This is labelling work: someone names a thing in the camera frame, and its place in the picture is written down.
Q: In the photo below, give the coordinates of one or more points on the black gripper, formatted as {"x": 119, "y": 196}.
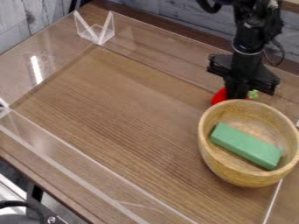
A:
{"x": 243, "y": 73}

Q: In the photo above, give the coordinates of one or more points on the red toy fruit green stem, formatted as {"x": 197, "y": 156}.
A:
{"x": 220, "y": 96}

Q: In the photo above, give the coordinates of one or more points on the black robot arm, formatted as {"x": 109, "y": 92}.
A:
{"x": 259, "y": 24}

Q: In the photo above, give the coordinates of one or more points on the green rectangular block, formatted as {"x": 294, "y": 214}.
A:
{"x": 244, "y": 145}

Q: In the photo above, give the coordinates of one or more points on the wooden bowl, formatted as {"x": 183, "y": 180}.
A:
{"x": 264, "y": 123}

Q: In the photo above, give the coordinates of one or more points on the clear acrylic corner bracket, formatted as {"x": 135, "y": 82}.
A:
{"x": 95, "y": 33}

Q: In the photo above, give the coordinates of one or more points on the clear acrylic tray wall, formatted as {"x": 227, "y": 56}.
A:
{"x": 95, "y": 191}

